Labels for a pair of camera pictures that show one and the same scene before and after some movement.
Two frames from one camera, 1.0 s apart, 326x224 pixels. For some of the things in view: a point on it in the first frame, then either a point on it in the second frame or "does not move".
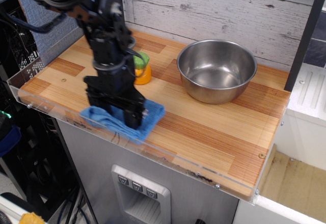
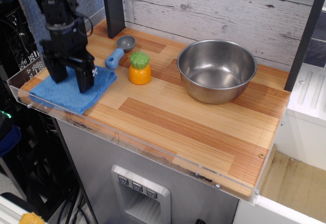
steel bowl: x=216 y=71 does not move
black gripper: x=117 y=86 -> x=68 y=40
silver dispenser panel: x=140 y=200 does not move
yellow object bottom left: x=31 y=218 does not move
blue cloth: x=113 y=120 -> x=69 y=95
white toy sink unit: x=293 y=189 does not move
